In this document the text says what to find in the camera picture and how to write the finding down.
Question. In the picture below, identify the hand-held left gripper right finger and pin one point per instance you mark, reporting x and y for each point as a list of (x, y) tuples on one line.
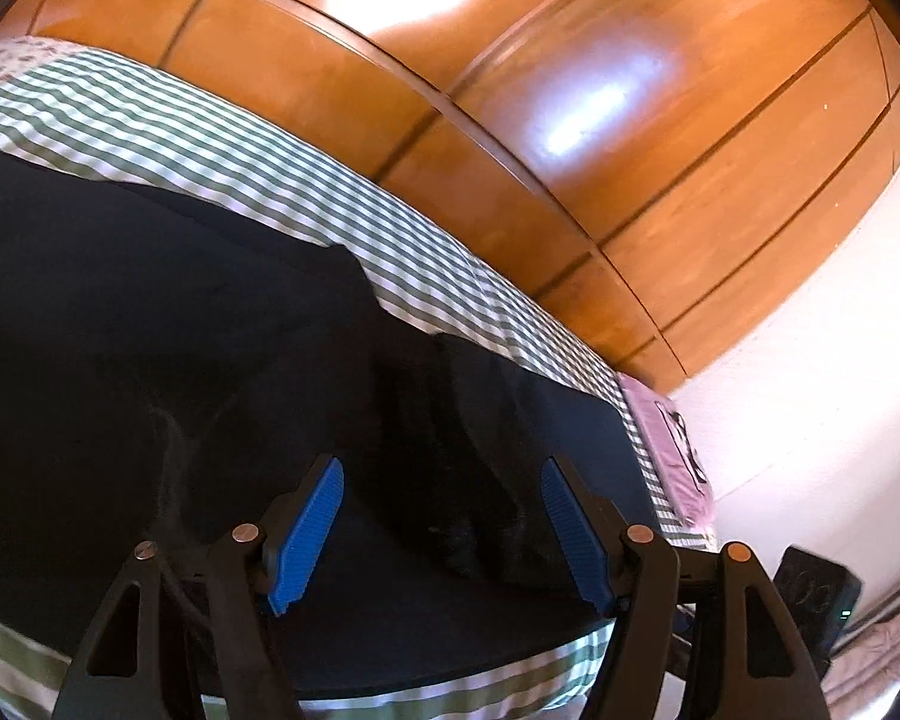
[(574, 534)]

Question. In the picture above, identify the pink printed pillow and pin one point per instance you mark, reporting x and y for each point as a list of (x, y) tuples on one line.
[(671, 450)]

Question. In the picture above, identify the wooden wardrobe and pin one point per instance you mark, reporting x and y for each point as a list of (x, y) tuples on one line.
[(607, 150)]

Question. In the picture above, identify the pale pink cloth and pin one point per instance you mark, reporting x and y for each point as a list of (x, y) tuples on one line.
[(862, 660)]

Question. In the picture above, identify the dark navy embroidered pants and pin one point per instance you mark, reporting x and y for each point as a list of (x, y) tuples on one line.
[(217, 390)]

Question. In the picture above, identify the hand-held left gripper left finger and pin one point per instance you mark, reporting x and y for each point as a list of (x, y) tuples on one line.
[(309, 529)]

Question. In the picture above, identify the green checked floral bedspread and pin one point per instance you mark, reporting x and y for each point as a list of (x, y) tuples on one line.
[(232, 165)]

